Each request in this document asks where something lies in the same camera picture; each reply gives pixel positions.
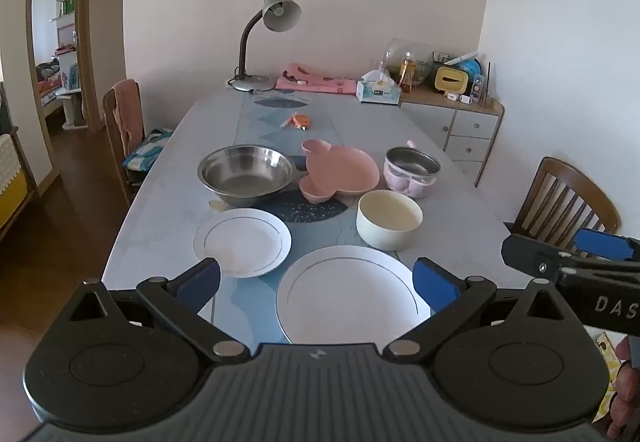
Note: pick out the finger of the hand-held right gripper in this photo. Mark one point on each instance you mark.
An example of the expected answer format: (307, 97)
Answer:
(525, 252)
(605, 244)

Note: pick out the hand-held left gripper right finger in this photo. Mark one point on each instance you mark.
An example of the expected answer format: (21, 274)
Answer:
(435, 287)

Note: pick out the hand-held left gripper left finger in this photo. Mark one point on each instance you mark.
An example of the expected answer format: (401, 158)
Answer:
(200, 282)

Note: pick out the small white plate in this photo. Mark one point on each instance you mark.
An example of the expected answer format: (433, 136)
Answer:
(242, 242)

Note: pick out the cream bowl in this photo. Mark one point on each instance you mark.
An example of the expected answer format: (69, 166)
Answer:
(390, 217)

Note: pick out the large white plate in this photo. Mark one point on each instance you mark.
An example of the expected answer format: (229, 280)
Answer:
(345, 297)

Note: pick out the steel mixing bowl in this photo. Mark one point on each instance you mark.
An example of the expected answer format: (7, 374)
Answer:
(245, 172)

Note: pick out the pink bowl with steel liner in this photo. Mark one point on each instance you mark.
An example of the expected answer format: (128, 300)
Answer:
(412, 164)

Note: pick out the pink mouse-shaped plate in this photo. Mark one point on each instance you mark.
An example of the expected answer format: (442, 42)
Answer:
(340, 167)

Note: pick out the person's right hand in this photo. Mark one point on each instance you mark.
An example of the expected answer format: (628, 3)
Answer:
(627, 387)

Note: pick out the yellow patterned box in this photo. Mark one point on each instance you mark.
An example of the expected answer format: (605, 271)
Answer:
(606, 362)

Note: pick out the wooden slatted chair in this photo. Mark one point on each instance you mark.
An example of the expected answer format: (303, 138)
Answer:
(565, 192)

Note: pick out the small beige disc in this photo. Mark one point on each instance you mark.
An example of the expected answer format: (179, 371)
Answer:
(217, 206)

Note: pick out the white wooden sideboard cabinet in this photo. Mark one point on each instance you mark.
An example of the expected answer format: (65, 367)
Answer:
(470, 127)

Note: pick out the blue white checked cushion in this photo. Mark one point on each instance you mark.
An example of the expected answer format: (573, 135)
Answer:
(147, 149)

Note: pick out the clear plastic container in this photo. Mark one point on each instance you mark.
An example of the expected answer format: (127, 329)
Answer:
(477, 87)

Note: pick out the thin dark stick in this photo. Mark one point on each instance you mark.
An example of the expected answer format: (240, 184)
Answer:
(489, 82)

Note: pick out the pink towel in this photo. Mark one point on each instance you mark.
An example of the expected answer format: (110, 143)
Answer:
(129, 117)

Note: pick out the wooden chair with towel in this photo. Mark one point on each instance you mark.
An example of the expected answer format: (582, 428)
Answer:
(112, 122)

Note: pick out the orange tape measure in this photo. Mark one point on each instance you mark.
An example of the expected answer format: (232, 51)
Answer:
(301, 121)

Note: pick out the blue patterned table runner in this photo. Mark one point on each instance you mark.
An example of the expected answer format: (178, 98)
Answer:
(340, 122)

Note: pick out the blue globe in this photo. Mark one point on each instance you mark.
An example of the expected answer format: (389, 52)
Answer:
(471, 67)

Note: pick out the tissue box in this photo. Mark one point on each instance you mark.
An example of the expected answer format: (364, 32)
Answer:
(377, 94)

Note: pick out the white tube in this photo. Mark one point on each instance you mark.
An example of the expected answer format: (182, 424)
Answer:
(460, 58)

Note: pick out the sofa with beige yellow cover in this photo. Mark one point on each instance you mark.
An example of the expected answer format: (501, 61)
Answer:
(12, 182)

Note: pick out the white stool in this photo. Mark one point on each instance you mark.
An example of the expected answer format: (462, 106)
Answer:
(70, 104)

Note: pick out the clear drinking glass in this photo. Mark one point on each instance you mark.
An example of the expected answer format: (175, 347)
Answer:
(378, 66)

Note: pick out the pink cloth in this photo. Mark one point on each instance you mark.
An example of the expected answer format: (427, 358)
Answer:
(320, 82)

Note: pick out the grey desk lamp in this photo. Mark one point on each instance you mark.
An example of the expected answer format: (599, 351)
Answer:
(280, 12)

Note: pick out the wooden door frame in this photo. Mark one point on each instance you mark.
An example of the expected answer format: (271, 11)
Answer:
(90, 22)

